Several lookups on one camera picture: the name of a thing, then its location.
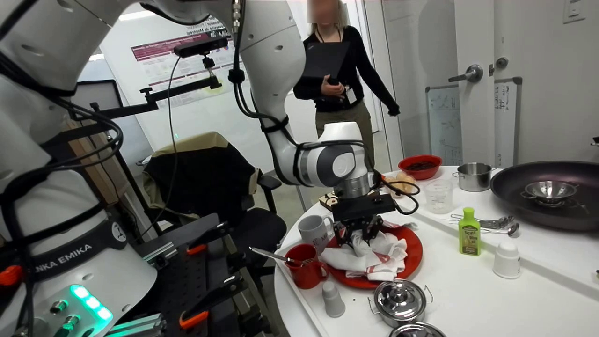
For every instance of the small steel bowl in pan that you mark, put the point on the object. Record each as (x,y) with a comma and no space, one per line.
(550,194)

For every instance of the whiteboard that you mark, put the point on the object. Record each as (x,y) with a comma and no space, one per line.
(443,122)

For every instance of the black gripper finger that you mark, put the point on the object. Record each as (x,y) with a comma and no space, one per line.
(372,229)

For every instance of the metal knife in mug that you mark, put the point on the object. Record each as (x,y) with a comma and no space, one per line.
(269,255)

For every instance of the red plate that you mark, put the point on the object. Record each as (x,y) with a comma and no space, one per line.
(412,261)

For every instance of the steel cup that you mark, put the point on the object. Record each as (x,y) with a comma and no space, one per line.
(473,177)

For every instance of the red mug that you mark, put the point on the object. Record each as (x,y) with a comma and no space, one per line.
(303,265)

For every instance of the small steel pot with handle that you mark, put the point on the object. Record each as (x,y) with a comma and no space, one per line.
(415,330)

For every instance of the person in black top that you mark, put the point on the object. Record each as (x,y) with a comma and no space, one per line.
(337,96)

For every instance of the dark frying pan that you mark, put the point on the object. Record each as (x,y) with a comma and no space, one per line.
(578,214)

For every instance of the white mug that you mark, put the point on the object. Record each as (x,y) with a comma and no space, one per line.
(314,229)

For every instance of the white towel with red stripes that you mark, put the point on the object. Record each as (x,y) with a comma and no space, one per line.
(376,259)

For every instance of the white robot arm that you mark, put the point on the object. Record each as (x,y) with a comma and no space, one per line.
(43,48)

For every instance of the clear plastic cup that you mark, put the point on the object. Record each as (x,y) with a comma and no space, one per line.
(438,196)

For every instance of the black office chair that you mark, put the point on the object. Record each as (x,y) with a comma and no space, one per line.
(206,175)

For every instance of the small steel lidded pot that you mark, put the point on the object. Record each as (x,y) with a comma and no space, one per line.
(398,302)

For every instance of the red bowl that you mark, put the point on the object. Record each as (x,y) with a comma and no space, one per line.
(419,167)

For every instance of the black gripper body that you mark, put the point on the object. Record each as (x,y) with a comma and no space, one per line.
(361,210)

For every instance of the white salt shaker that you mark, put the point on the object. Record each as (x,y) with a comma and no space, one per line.
(505,261)

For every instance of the green bottle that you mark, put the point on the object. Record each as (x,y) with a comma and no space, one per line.
(468,233)

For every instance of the robot control base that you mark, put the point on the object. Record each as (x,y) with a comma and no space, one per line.
(76,272)

